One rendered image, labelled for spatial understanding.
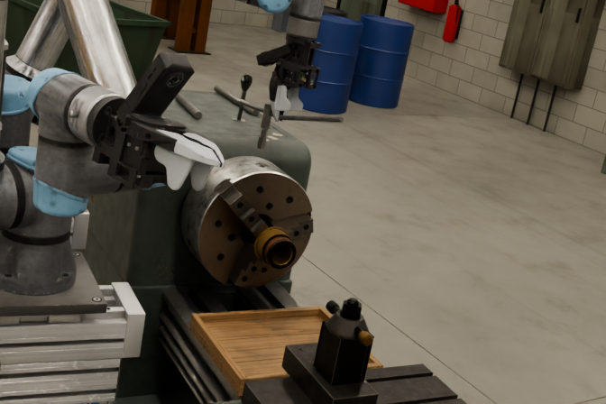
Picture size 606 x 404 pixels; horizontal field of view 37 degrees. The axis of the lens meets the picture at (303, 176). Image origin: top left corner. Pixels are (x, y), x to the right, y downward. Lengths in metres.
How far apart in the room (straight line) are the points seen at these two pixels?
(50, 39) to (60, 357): 0.78
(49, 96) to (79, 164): 0.10
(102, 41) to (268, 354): 0.96
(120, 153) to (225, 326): 1.14
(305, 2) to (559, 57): 7.81
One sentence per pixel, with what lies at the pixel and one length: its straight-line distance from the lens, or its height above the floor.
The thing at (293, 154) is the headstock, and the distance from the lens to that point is 2.41.
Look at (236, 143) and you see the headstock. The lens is 2.36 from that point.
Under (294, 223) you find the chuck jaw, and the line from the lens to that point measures 2.24.
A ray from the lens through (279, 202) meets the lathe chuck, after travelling 2.24.
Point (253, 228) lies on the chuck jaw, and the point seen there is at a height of 1.12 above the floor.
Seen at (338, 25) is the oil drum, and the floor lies 0.86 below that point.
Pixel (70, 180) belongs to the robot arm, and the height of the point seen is 1.46.
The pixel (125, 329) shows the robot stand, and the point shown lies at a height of 1.09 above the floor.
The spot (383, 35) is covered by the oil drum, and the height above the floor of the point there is 0.75.
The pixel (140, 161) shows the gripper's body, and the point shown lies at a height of 1.55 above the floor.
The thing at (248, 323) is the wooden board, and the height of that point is 0.88.
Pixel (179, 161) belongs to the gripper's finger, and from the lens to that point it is 1.04.
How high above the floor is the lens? 1.87
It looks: 17 degrees down
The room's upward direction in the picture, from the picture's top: 11 degrees clockwise
